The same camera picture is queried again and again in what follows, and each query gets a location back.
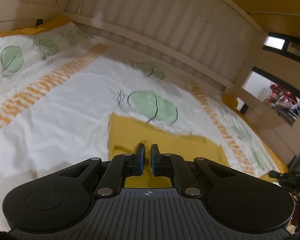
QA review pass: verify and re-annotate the mustard yellow knit sweater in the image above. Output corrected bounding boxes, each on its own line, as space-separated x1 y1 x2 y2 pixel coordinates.
108 113 230 189

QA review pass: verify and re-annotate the red clothes pile in doorway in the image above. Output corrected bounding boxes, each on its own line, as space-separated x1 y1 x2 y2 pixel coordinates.
265 83 300 126

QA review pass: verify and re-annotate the white leaf-print bed cover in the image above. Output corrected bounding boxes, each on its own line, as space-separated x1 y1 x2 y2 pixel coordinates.
0 22 280 230

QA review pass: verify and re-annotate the beige striped wooden headboard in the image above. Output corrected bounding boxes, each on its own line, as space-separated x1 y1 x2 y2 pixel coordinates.
0 0 262 91

